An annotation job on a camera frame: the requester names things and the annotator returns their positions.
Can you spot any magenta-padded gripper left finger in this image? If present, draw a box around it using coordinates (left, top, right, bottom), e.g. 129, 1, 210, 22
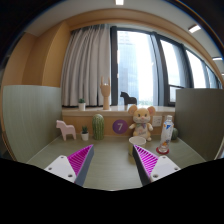
44, 143, 95, 187

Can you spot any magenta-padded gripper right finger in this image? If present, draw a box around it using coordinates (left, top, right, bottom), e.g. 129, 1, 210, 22
132, 144, 182, 187

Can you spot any clear plastic drink bottle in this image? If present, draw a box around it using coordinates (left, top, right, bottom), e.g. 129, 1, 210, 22
159, 114, 175, 154

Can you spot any flat round red coaster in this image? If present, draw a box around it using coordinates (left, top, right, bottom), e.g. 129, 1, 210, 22
155, 145, 170, 155

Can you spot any small plant in white pot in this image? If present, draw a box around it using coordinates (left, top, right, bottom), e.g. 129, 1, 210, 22
77, 98, 87, 112
80, 125, 90, 142

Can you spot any pink wooden horse figure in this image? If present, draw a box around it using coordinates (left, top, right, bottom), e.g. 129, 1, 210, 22
55, 119, 77, 142

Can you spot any small round green cactus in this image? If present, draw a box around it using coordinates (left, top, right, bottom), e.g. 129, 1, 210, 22
170, 127, 179, 141

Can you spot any tall green ceramic cactus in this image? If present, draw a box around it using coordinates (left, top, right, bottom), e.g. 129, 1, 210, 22
92, 113, 106, 141

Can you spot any round purple number sign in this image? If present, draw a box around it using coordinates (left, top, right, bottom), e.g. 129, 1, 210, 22
112, 119, 129, 135

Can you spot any grey-green desk divider panel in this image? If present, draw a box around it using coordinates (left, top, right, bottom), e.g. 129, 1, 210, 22
174, 88, 224, 162
1, 84, 63, 164

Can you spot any black wooden horse figure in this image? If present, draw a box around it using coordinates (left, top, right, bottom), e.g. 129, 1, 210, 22
119, 91, 138, 106

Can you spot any wooden hand model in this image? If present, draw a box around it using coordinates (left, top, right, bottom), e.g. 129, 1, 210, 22
99, 76, 112, 111

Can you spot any grey-white curtain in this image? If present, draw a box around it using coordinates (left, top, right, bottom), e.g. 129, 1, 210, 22
60, 24, 113, 108

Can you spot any dark-framed window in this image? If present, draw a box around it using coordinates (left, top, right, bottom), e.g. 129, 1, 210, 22
109, 26, 223, 107

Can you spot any white wall socket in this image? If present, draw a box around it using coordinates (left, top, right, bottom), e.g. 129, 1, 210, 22
152, 115, 163, 128

